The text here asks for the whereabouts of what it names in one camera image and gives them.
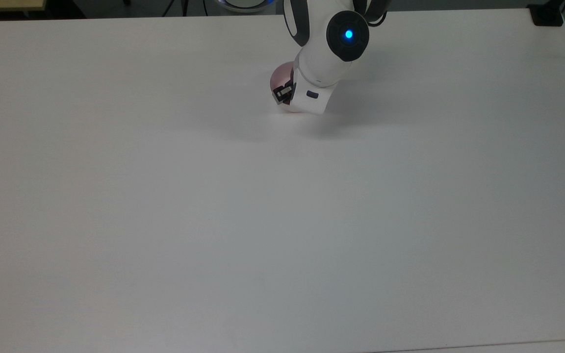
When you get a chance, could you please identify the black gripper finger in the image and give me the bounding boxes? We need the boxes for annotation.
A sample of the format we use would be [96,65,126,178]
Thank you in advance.
[272,82,296,105]

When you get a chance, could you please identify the pink plastic bowl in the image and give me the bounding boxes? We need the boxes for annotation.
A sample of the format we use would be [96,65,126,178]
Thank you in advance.
[269,61,313,114]

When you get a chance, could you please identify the black tripod legs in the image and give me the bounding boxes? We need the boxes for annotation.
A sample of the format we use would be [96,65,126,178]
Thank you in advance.
[161,0,191,18]

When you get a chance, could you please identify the black clamp block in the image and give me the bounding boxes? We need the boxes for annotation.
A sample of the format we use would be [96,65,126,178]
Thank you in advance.
[529,3,565,27]

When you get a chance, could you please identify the light wooden board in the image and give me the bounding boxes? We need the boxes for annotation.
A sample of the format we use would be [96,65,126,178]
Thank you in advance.
[0,0,47,13]

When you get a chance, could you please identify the black cable on robot arm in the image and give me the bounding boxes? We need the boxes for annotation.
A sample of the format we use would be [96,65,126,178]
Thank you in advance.
[361,0,392,28]

